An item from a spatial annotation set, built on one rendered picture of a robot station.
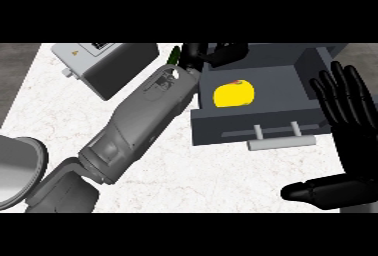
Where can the yellow rounded item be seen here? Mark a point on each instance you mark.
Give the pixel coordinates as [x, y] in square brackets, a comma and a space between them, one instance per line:
[234, 94]

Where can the grey box appliance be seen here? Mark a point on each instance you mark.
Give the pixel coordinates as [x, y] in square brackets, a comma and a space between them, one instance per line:
[116, 71]

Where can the green cup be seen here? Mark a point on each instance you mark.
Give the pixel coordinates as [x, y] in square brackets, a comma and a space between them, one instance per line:
[174, 56]

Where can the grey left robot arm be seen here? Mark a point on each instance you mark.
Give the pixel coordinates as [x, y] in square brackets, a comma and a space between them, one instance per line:
[143, 113]

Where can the dark grey open drawer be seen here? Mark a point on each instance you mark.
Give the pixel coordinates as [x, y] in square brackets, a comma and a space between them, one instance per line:
[275, 86]

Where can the grey round bowl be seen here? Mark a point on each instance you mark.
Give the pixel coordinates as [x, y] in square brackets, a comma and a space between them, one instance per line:
[23, 166]

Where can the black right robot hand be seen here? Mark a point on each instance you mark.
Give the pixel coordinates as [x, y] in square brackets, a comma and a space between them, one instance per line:
[352, 140]

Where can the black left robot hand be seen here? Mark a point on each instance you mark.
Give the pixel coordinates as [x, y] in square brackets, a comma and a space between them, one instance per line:
[224, 53]

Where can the dark grey drawer front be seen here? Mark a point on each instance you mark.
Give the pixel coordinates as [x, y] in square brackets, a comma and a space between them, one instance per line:
[222, 128]

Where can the dark grey cabinet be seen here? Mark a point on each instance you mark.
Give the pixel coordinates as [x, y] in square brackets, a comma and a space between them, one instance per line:
[281, 52]

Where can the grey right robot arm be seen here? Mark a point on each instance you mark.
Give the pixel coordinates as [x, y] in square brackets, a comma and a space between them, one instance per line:
[363, 209]

